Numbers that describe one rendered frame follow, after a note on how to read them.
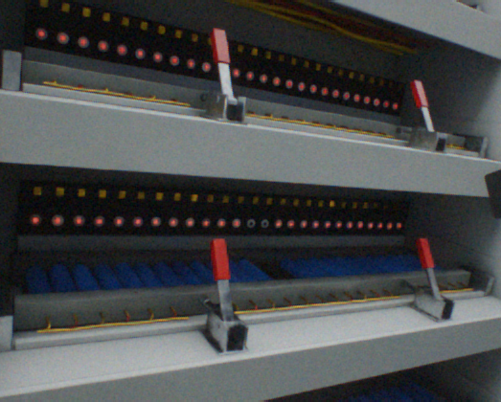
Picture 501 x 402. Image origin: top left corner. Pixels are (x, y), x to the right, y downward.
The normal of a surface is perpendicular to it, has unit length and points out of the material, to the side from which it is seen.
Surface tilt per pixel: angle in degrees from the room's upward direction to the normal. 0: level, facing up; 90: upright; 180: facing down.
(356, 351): 109
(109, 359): 19
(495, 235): 90
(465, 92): 90
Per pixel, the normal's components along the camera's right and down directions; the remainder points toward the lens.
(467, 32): 0.49, 0.26
